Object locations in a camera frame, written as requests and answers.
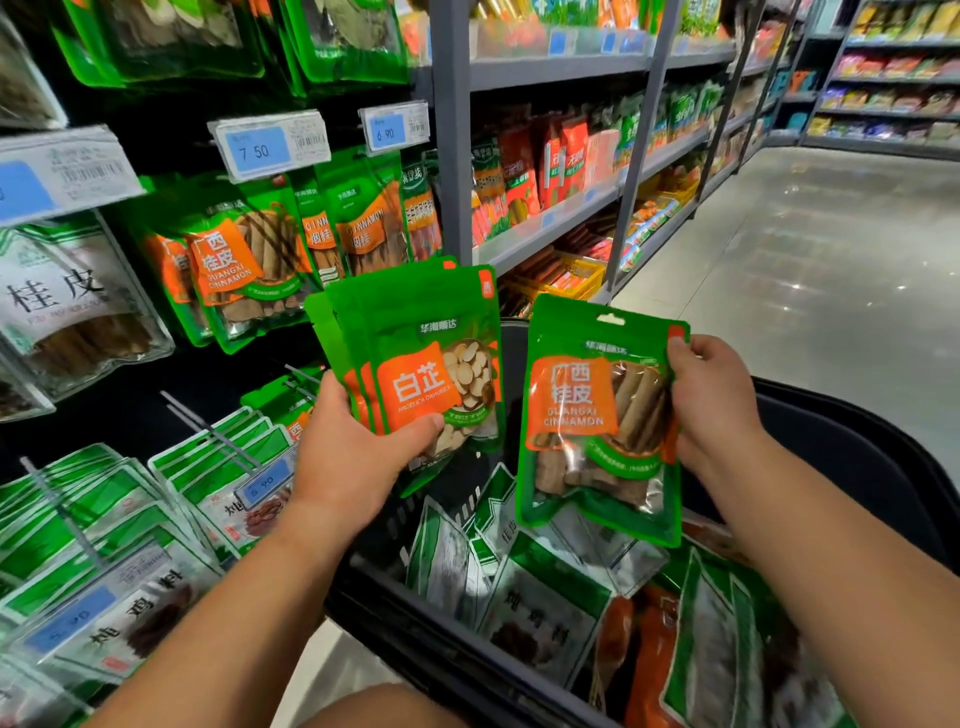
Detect person's right forearm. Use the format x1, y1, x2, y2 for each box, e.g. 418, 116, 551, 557
697, 435, 960, 728

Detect clear brown-spice packets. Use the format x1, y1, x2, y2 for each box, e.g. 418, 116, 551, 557
0, 345, 56, 425

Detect row of clear green-top packets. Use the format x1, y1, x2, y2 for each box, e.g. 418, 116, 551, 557
0, 439, 227, 728

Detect green cinnamon packet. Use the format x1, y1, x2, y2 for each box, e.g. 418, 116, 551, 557
517, 292, 692, 549

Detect green orange Guangxi cinnamon bags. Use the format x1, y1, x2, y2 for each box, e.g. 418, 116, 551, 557
292, 150, 444, 279
120, 180, 317, 354

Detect person's left hand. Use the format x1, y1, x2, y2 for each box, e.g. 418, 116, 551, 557
282, 367, 447, 549

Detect rows of colourful packaged goods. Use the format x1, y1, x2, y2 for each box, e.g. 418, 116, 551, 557
810, 0, 960, 144

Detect row of green white packets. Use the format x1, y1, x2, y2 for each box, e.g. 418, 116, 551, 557
147, 402, 299, 560

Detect row of red orange packets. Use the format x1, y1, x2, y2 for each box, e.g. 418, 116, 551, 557
469, 112, 629, 245

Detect row of teal yellow packets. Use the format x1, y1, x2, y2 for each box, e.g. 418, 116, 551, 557
472, 0, 662, 59

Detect green white-slice packets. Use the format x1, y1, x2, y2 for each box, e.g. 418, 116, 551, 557
52, 0, 264, 84

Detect clear cinnamon packets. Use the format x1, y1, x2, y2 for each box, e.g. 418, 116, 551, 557
0, 210, 174, 399

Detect blue white price tag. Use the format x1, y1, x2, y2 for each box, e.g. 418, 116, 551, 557
12, 543, 170, 657
357, 99, 434, 156
0, 124, 147, 230
232, 454, 297, 515
207, 108, 333, 185

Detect person's left forearm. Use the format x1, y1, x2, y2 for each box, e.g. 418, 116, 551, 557
90, 502, 369, 728

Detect green leaf packets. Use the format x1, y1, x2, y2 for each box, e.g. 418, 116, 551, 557
262, 0, 414, 84

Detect pile of packets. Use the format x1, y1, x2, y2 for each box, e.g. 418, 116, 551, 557
402, 457, 864, 728

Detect yellow display trays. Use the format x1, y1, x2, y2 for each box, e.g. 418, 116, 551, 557
502, 244, 612, 320

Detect person's right hand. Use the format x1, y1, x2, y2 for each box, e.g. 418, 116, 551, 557
664, 330, 768, 485

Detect black shopping basket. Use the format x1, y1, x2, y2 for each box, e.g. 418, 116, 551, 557
322, 318, 960, 728

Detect gray metal shelving unit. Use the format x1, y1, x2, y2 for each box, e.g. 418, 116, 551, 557
432, 0, 812, 324
765, 0, 960, 164

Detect clear white-slice packets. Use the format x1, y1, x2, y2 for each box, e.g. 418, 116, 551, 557
0, 7, 69, 131

